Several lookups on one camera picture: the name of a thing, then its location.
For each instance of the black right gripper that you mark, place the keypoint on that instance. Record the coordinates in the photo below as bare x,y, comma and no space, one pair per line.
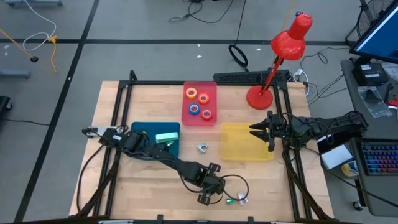
275,130

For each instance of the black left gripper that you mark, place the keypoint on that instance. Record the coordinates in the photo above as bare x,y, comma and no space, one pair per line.
210,185

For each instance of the red tape roll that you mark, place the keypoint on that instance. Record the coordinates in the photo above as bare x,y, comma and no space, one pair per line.
202,114

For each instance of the orange tape roll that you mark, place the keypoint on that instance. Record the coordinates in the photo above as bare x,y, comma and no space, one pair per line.
199,98

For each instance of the mint green stapler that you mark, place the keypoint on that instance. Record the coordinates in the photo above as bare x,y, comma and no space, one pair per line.
166,137

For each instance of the blue tape roll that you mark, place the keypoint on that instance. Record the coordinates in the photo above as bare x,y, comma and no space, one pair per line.
190,109

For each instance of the yellow tape roll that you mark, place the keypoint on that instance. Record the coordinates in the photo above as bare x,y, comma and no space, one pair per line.
186,93

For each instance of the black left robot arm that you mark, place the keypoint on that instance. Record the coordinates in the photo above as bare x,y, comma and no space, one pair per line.
168,157

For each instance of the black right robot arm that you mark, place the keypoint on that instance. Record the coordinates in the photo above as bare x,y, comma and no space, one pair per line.
326,127

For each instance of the white staple remover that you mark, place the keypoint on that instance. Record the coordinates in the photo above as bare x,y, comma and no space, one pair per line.
242,199

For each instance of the grey staple remover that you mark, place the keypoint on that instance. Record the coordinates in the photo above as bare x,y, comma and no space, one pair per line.
201,148

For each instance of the yellow plastic tray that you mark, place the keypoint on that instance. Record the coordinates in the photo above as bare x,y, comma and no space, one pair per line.
236,149

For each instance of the black power strip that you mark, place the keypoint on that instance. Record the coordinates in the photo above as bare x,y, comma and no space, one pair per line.
236,76

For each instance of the pink plastic tray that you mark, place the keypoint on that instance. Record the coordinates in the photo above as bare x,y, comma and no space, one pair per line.
212,90

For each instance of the white power adapter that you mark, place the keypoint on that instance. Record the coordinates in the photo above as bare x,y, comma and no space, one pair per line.
298,74

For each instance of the white box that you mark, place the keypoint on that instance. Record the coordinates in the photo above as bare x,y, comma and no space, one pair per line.
337,158

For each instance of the blue plastic tray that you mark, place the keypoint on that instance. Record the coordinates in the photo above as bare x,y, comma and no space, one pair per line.
155,127

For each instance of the red desk lamp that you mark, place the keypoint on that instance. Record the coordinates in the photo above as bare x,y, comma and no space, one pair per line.
289,43

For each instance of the yellow and blue roll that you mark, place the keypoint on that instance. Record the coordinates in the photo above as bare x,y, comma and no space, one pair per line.
348,169

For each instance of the clear plastic bag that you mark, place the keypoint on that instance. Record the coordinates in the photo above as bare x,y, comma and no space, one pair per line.
373,102

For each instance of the black box with labels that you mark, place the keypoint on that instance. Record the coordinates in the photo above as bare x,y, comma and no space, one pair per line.
370,77

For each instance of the grey side desk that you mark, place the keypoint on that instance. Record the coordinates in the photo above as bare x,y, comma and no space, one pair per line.
382,130

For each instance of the backlit black keyboard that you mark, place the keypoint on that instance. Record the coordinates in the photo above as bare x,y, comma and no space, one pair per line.
381,158

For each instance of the black floor fan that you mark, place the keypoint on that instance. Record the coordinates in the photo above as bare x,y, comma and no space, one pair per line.
365,21

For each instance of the black computer monitor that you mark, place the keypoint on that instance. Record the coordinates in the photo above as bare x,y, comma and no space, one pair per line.
382,37

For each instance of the black floor object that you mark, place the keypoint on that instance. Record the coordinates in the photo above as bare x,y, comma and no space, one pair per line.
3,105

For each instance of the grey floor beam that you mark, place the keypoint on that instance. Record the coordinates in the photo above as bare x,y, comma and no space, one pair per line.
14,74

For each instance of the grey cart base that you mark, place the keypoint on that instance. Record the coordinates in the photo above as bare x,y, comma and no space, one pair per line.
31,3

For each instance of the black aluminium table frame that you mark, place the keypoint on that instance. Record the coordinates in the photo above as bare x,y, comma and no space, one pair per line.
133,78

